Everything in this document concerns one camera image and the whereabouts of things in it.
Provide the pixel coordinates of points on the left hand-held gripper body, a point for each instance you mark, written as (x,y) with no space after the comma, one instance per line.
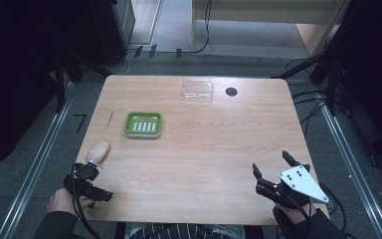
(87,186)

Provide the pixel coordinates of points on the green soap dish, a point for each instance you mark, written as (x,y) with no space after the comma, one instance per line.
(143,124)

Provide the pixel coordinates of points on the person's right hand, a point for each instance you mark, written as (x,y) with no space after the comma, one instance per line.
(296,212)

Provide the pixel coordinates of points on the dark cabinet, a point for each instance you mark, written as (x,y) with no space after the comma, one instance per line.
(112,30)

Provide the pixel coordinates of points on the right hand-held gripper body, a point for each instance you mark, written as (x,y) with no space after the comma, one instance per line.
(296,189)

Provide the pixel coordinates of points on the clear plastic tray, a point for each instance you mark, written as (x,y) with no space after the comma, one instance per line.
(197,91)

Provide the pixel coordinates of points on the black round table grommet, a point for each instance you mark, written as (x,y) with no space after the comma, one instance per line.
(231,92)

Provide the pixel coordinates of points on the metal floor rail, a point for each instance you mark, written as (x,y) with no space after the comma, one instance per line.
(354,169)
(38,166)

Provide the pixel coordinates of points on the person's striped clothing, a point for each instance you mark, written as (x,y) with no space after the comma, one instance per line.
(185,231)

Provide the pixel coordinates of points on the person's left hand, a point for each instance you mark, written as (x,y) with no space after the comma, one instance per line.
(63,200)

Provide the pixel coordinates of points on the light wooden furniture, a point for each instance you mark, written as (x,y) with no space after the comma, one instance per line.
(268,13)

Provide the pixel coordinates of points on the beige oval soap bar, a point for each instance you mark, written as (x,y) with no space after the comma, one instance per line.
(98,151)

